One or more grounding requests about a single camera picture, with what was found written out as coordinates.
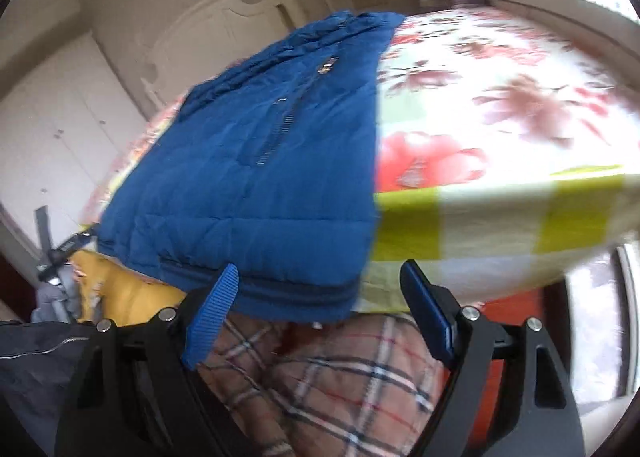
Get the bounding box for blue quilted down jacket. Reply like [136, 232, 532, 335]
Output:
[96, 11, 402, 323]

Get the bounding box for yellow garment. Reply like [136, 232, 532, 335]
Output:
[70, 250, 186, 326]

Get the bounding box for dark navy garment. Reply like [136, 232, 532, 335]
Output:
[1, 321, 94, 456]

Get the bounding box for white wardrobe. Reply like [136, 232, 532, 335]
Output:
[1, 34, 145, 243]

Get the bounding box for plaid trousers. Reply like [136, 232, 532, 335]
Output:
[198, 313, 442, 456]

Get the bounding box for floral bed sheet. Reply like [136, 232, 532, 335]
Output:
[93, 8, 639, 313]

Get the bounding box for white wooden headboard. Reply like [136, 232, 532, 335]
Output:
[141, 0, 308, 110]

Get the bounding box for white window sill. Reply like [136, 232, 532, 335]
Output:
[487, 0, 639, 84]

